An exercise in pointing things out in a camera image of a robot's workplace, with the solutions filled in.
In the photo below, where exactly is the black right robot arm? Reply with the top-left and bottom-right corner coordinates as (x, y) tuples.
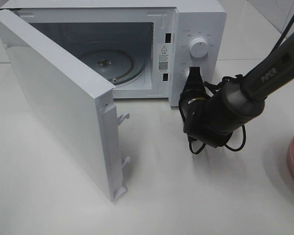
(178, 33), (294, 154)

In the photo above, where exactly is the white microwave oven body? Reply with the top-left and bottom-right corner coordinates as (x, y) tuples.
(0, 0), (226, 106)

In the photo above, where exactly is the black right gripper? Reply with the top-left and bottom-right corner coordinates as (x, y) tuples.
(179, 67), (211, 140)

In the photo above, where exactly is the upper white control knob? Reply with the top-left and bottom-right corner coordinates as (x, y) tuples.
(189, 36), (209, 58)

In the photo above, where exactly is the white warning label sticker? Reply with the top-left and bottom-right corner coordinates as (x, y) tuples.
(157, 43), (172, 72)

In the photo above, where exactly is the glass microwave turntable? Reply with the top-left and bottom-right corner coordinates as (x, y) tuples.
(79, 49), (147, 85)

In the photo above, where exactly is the white microwave door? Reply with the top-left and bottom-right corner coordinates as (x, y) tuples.
(0, 10), (130, 201)

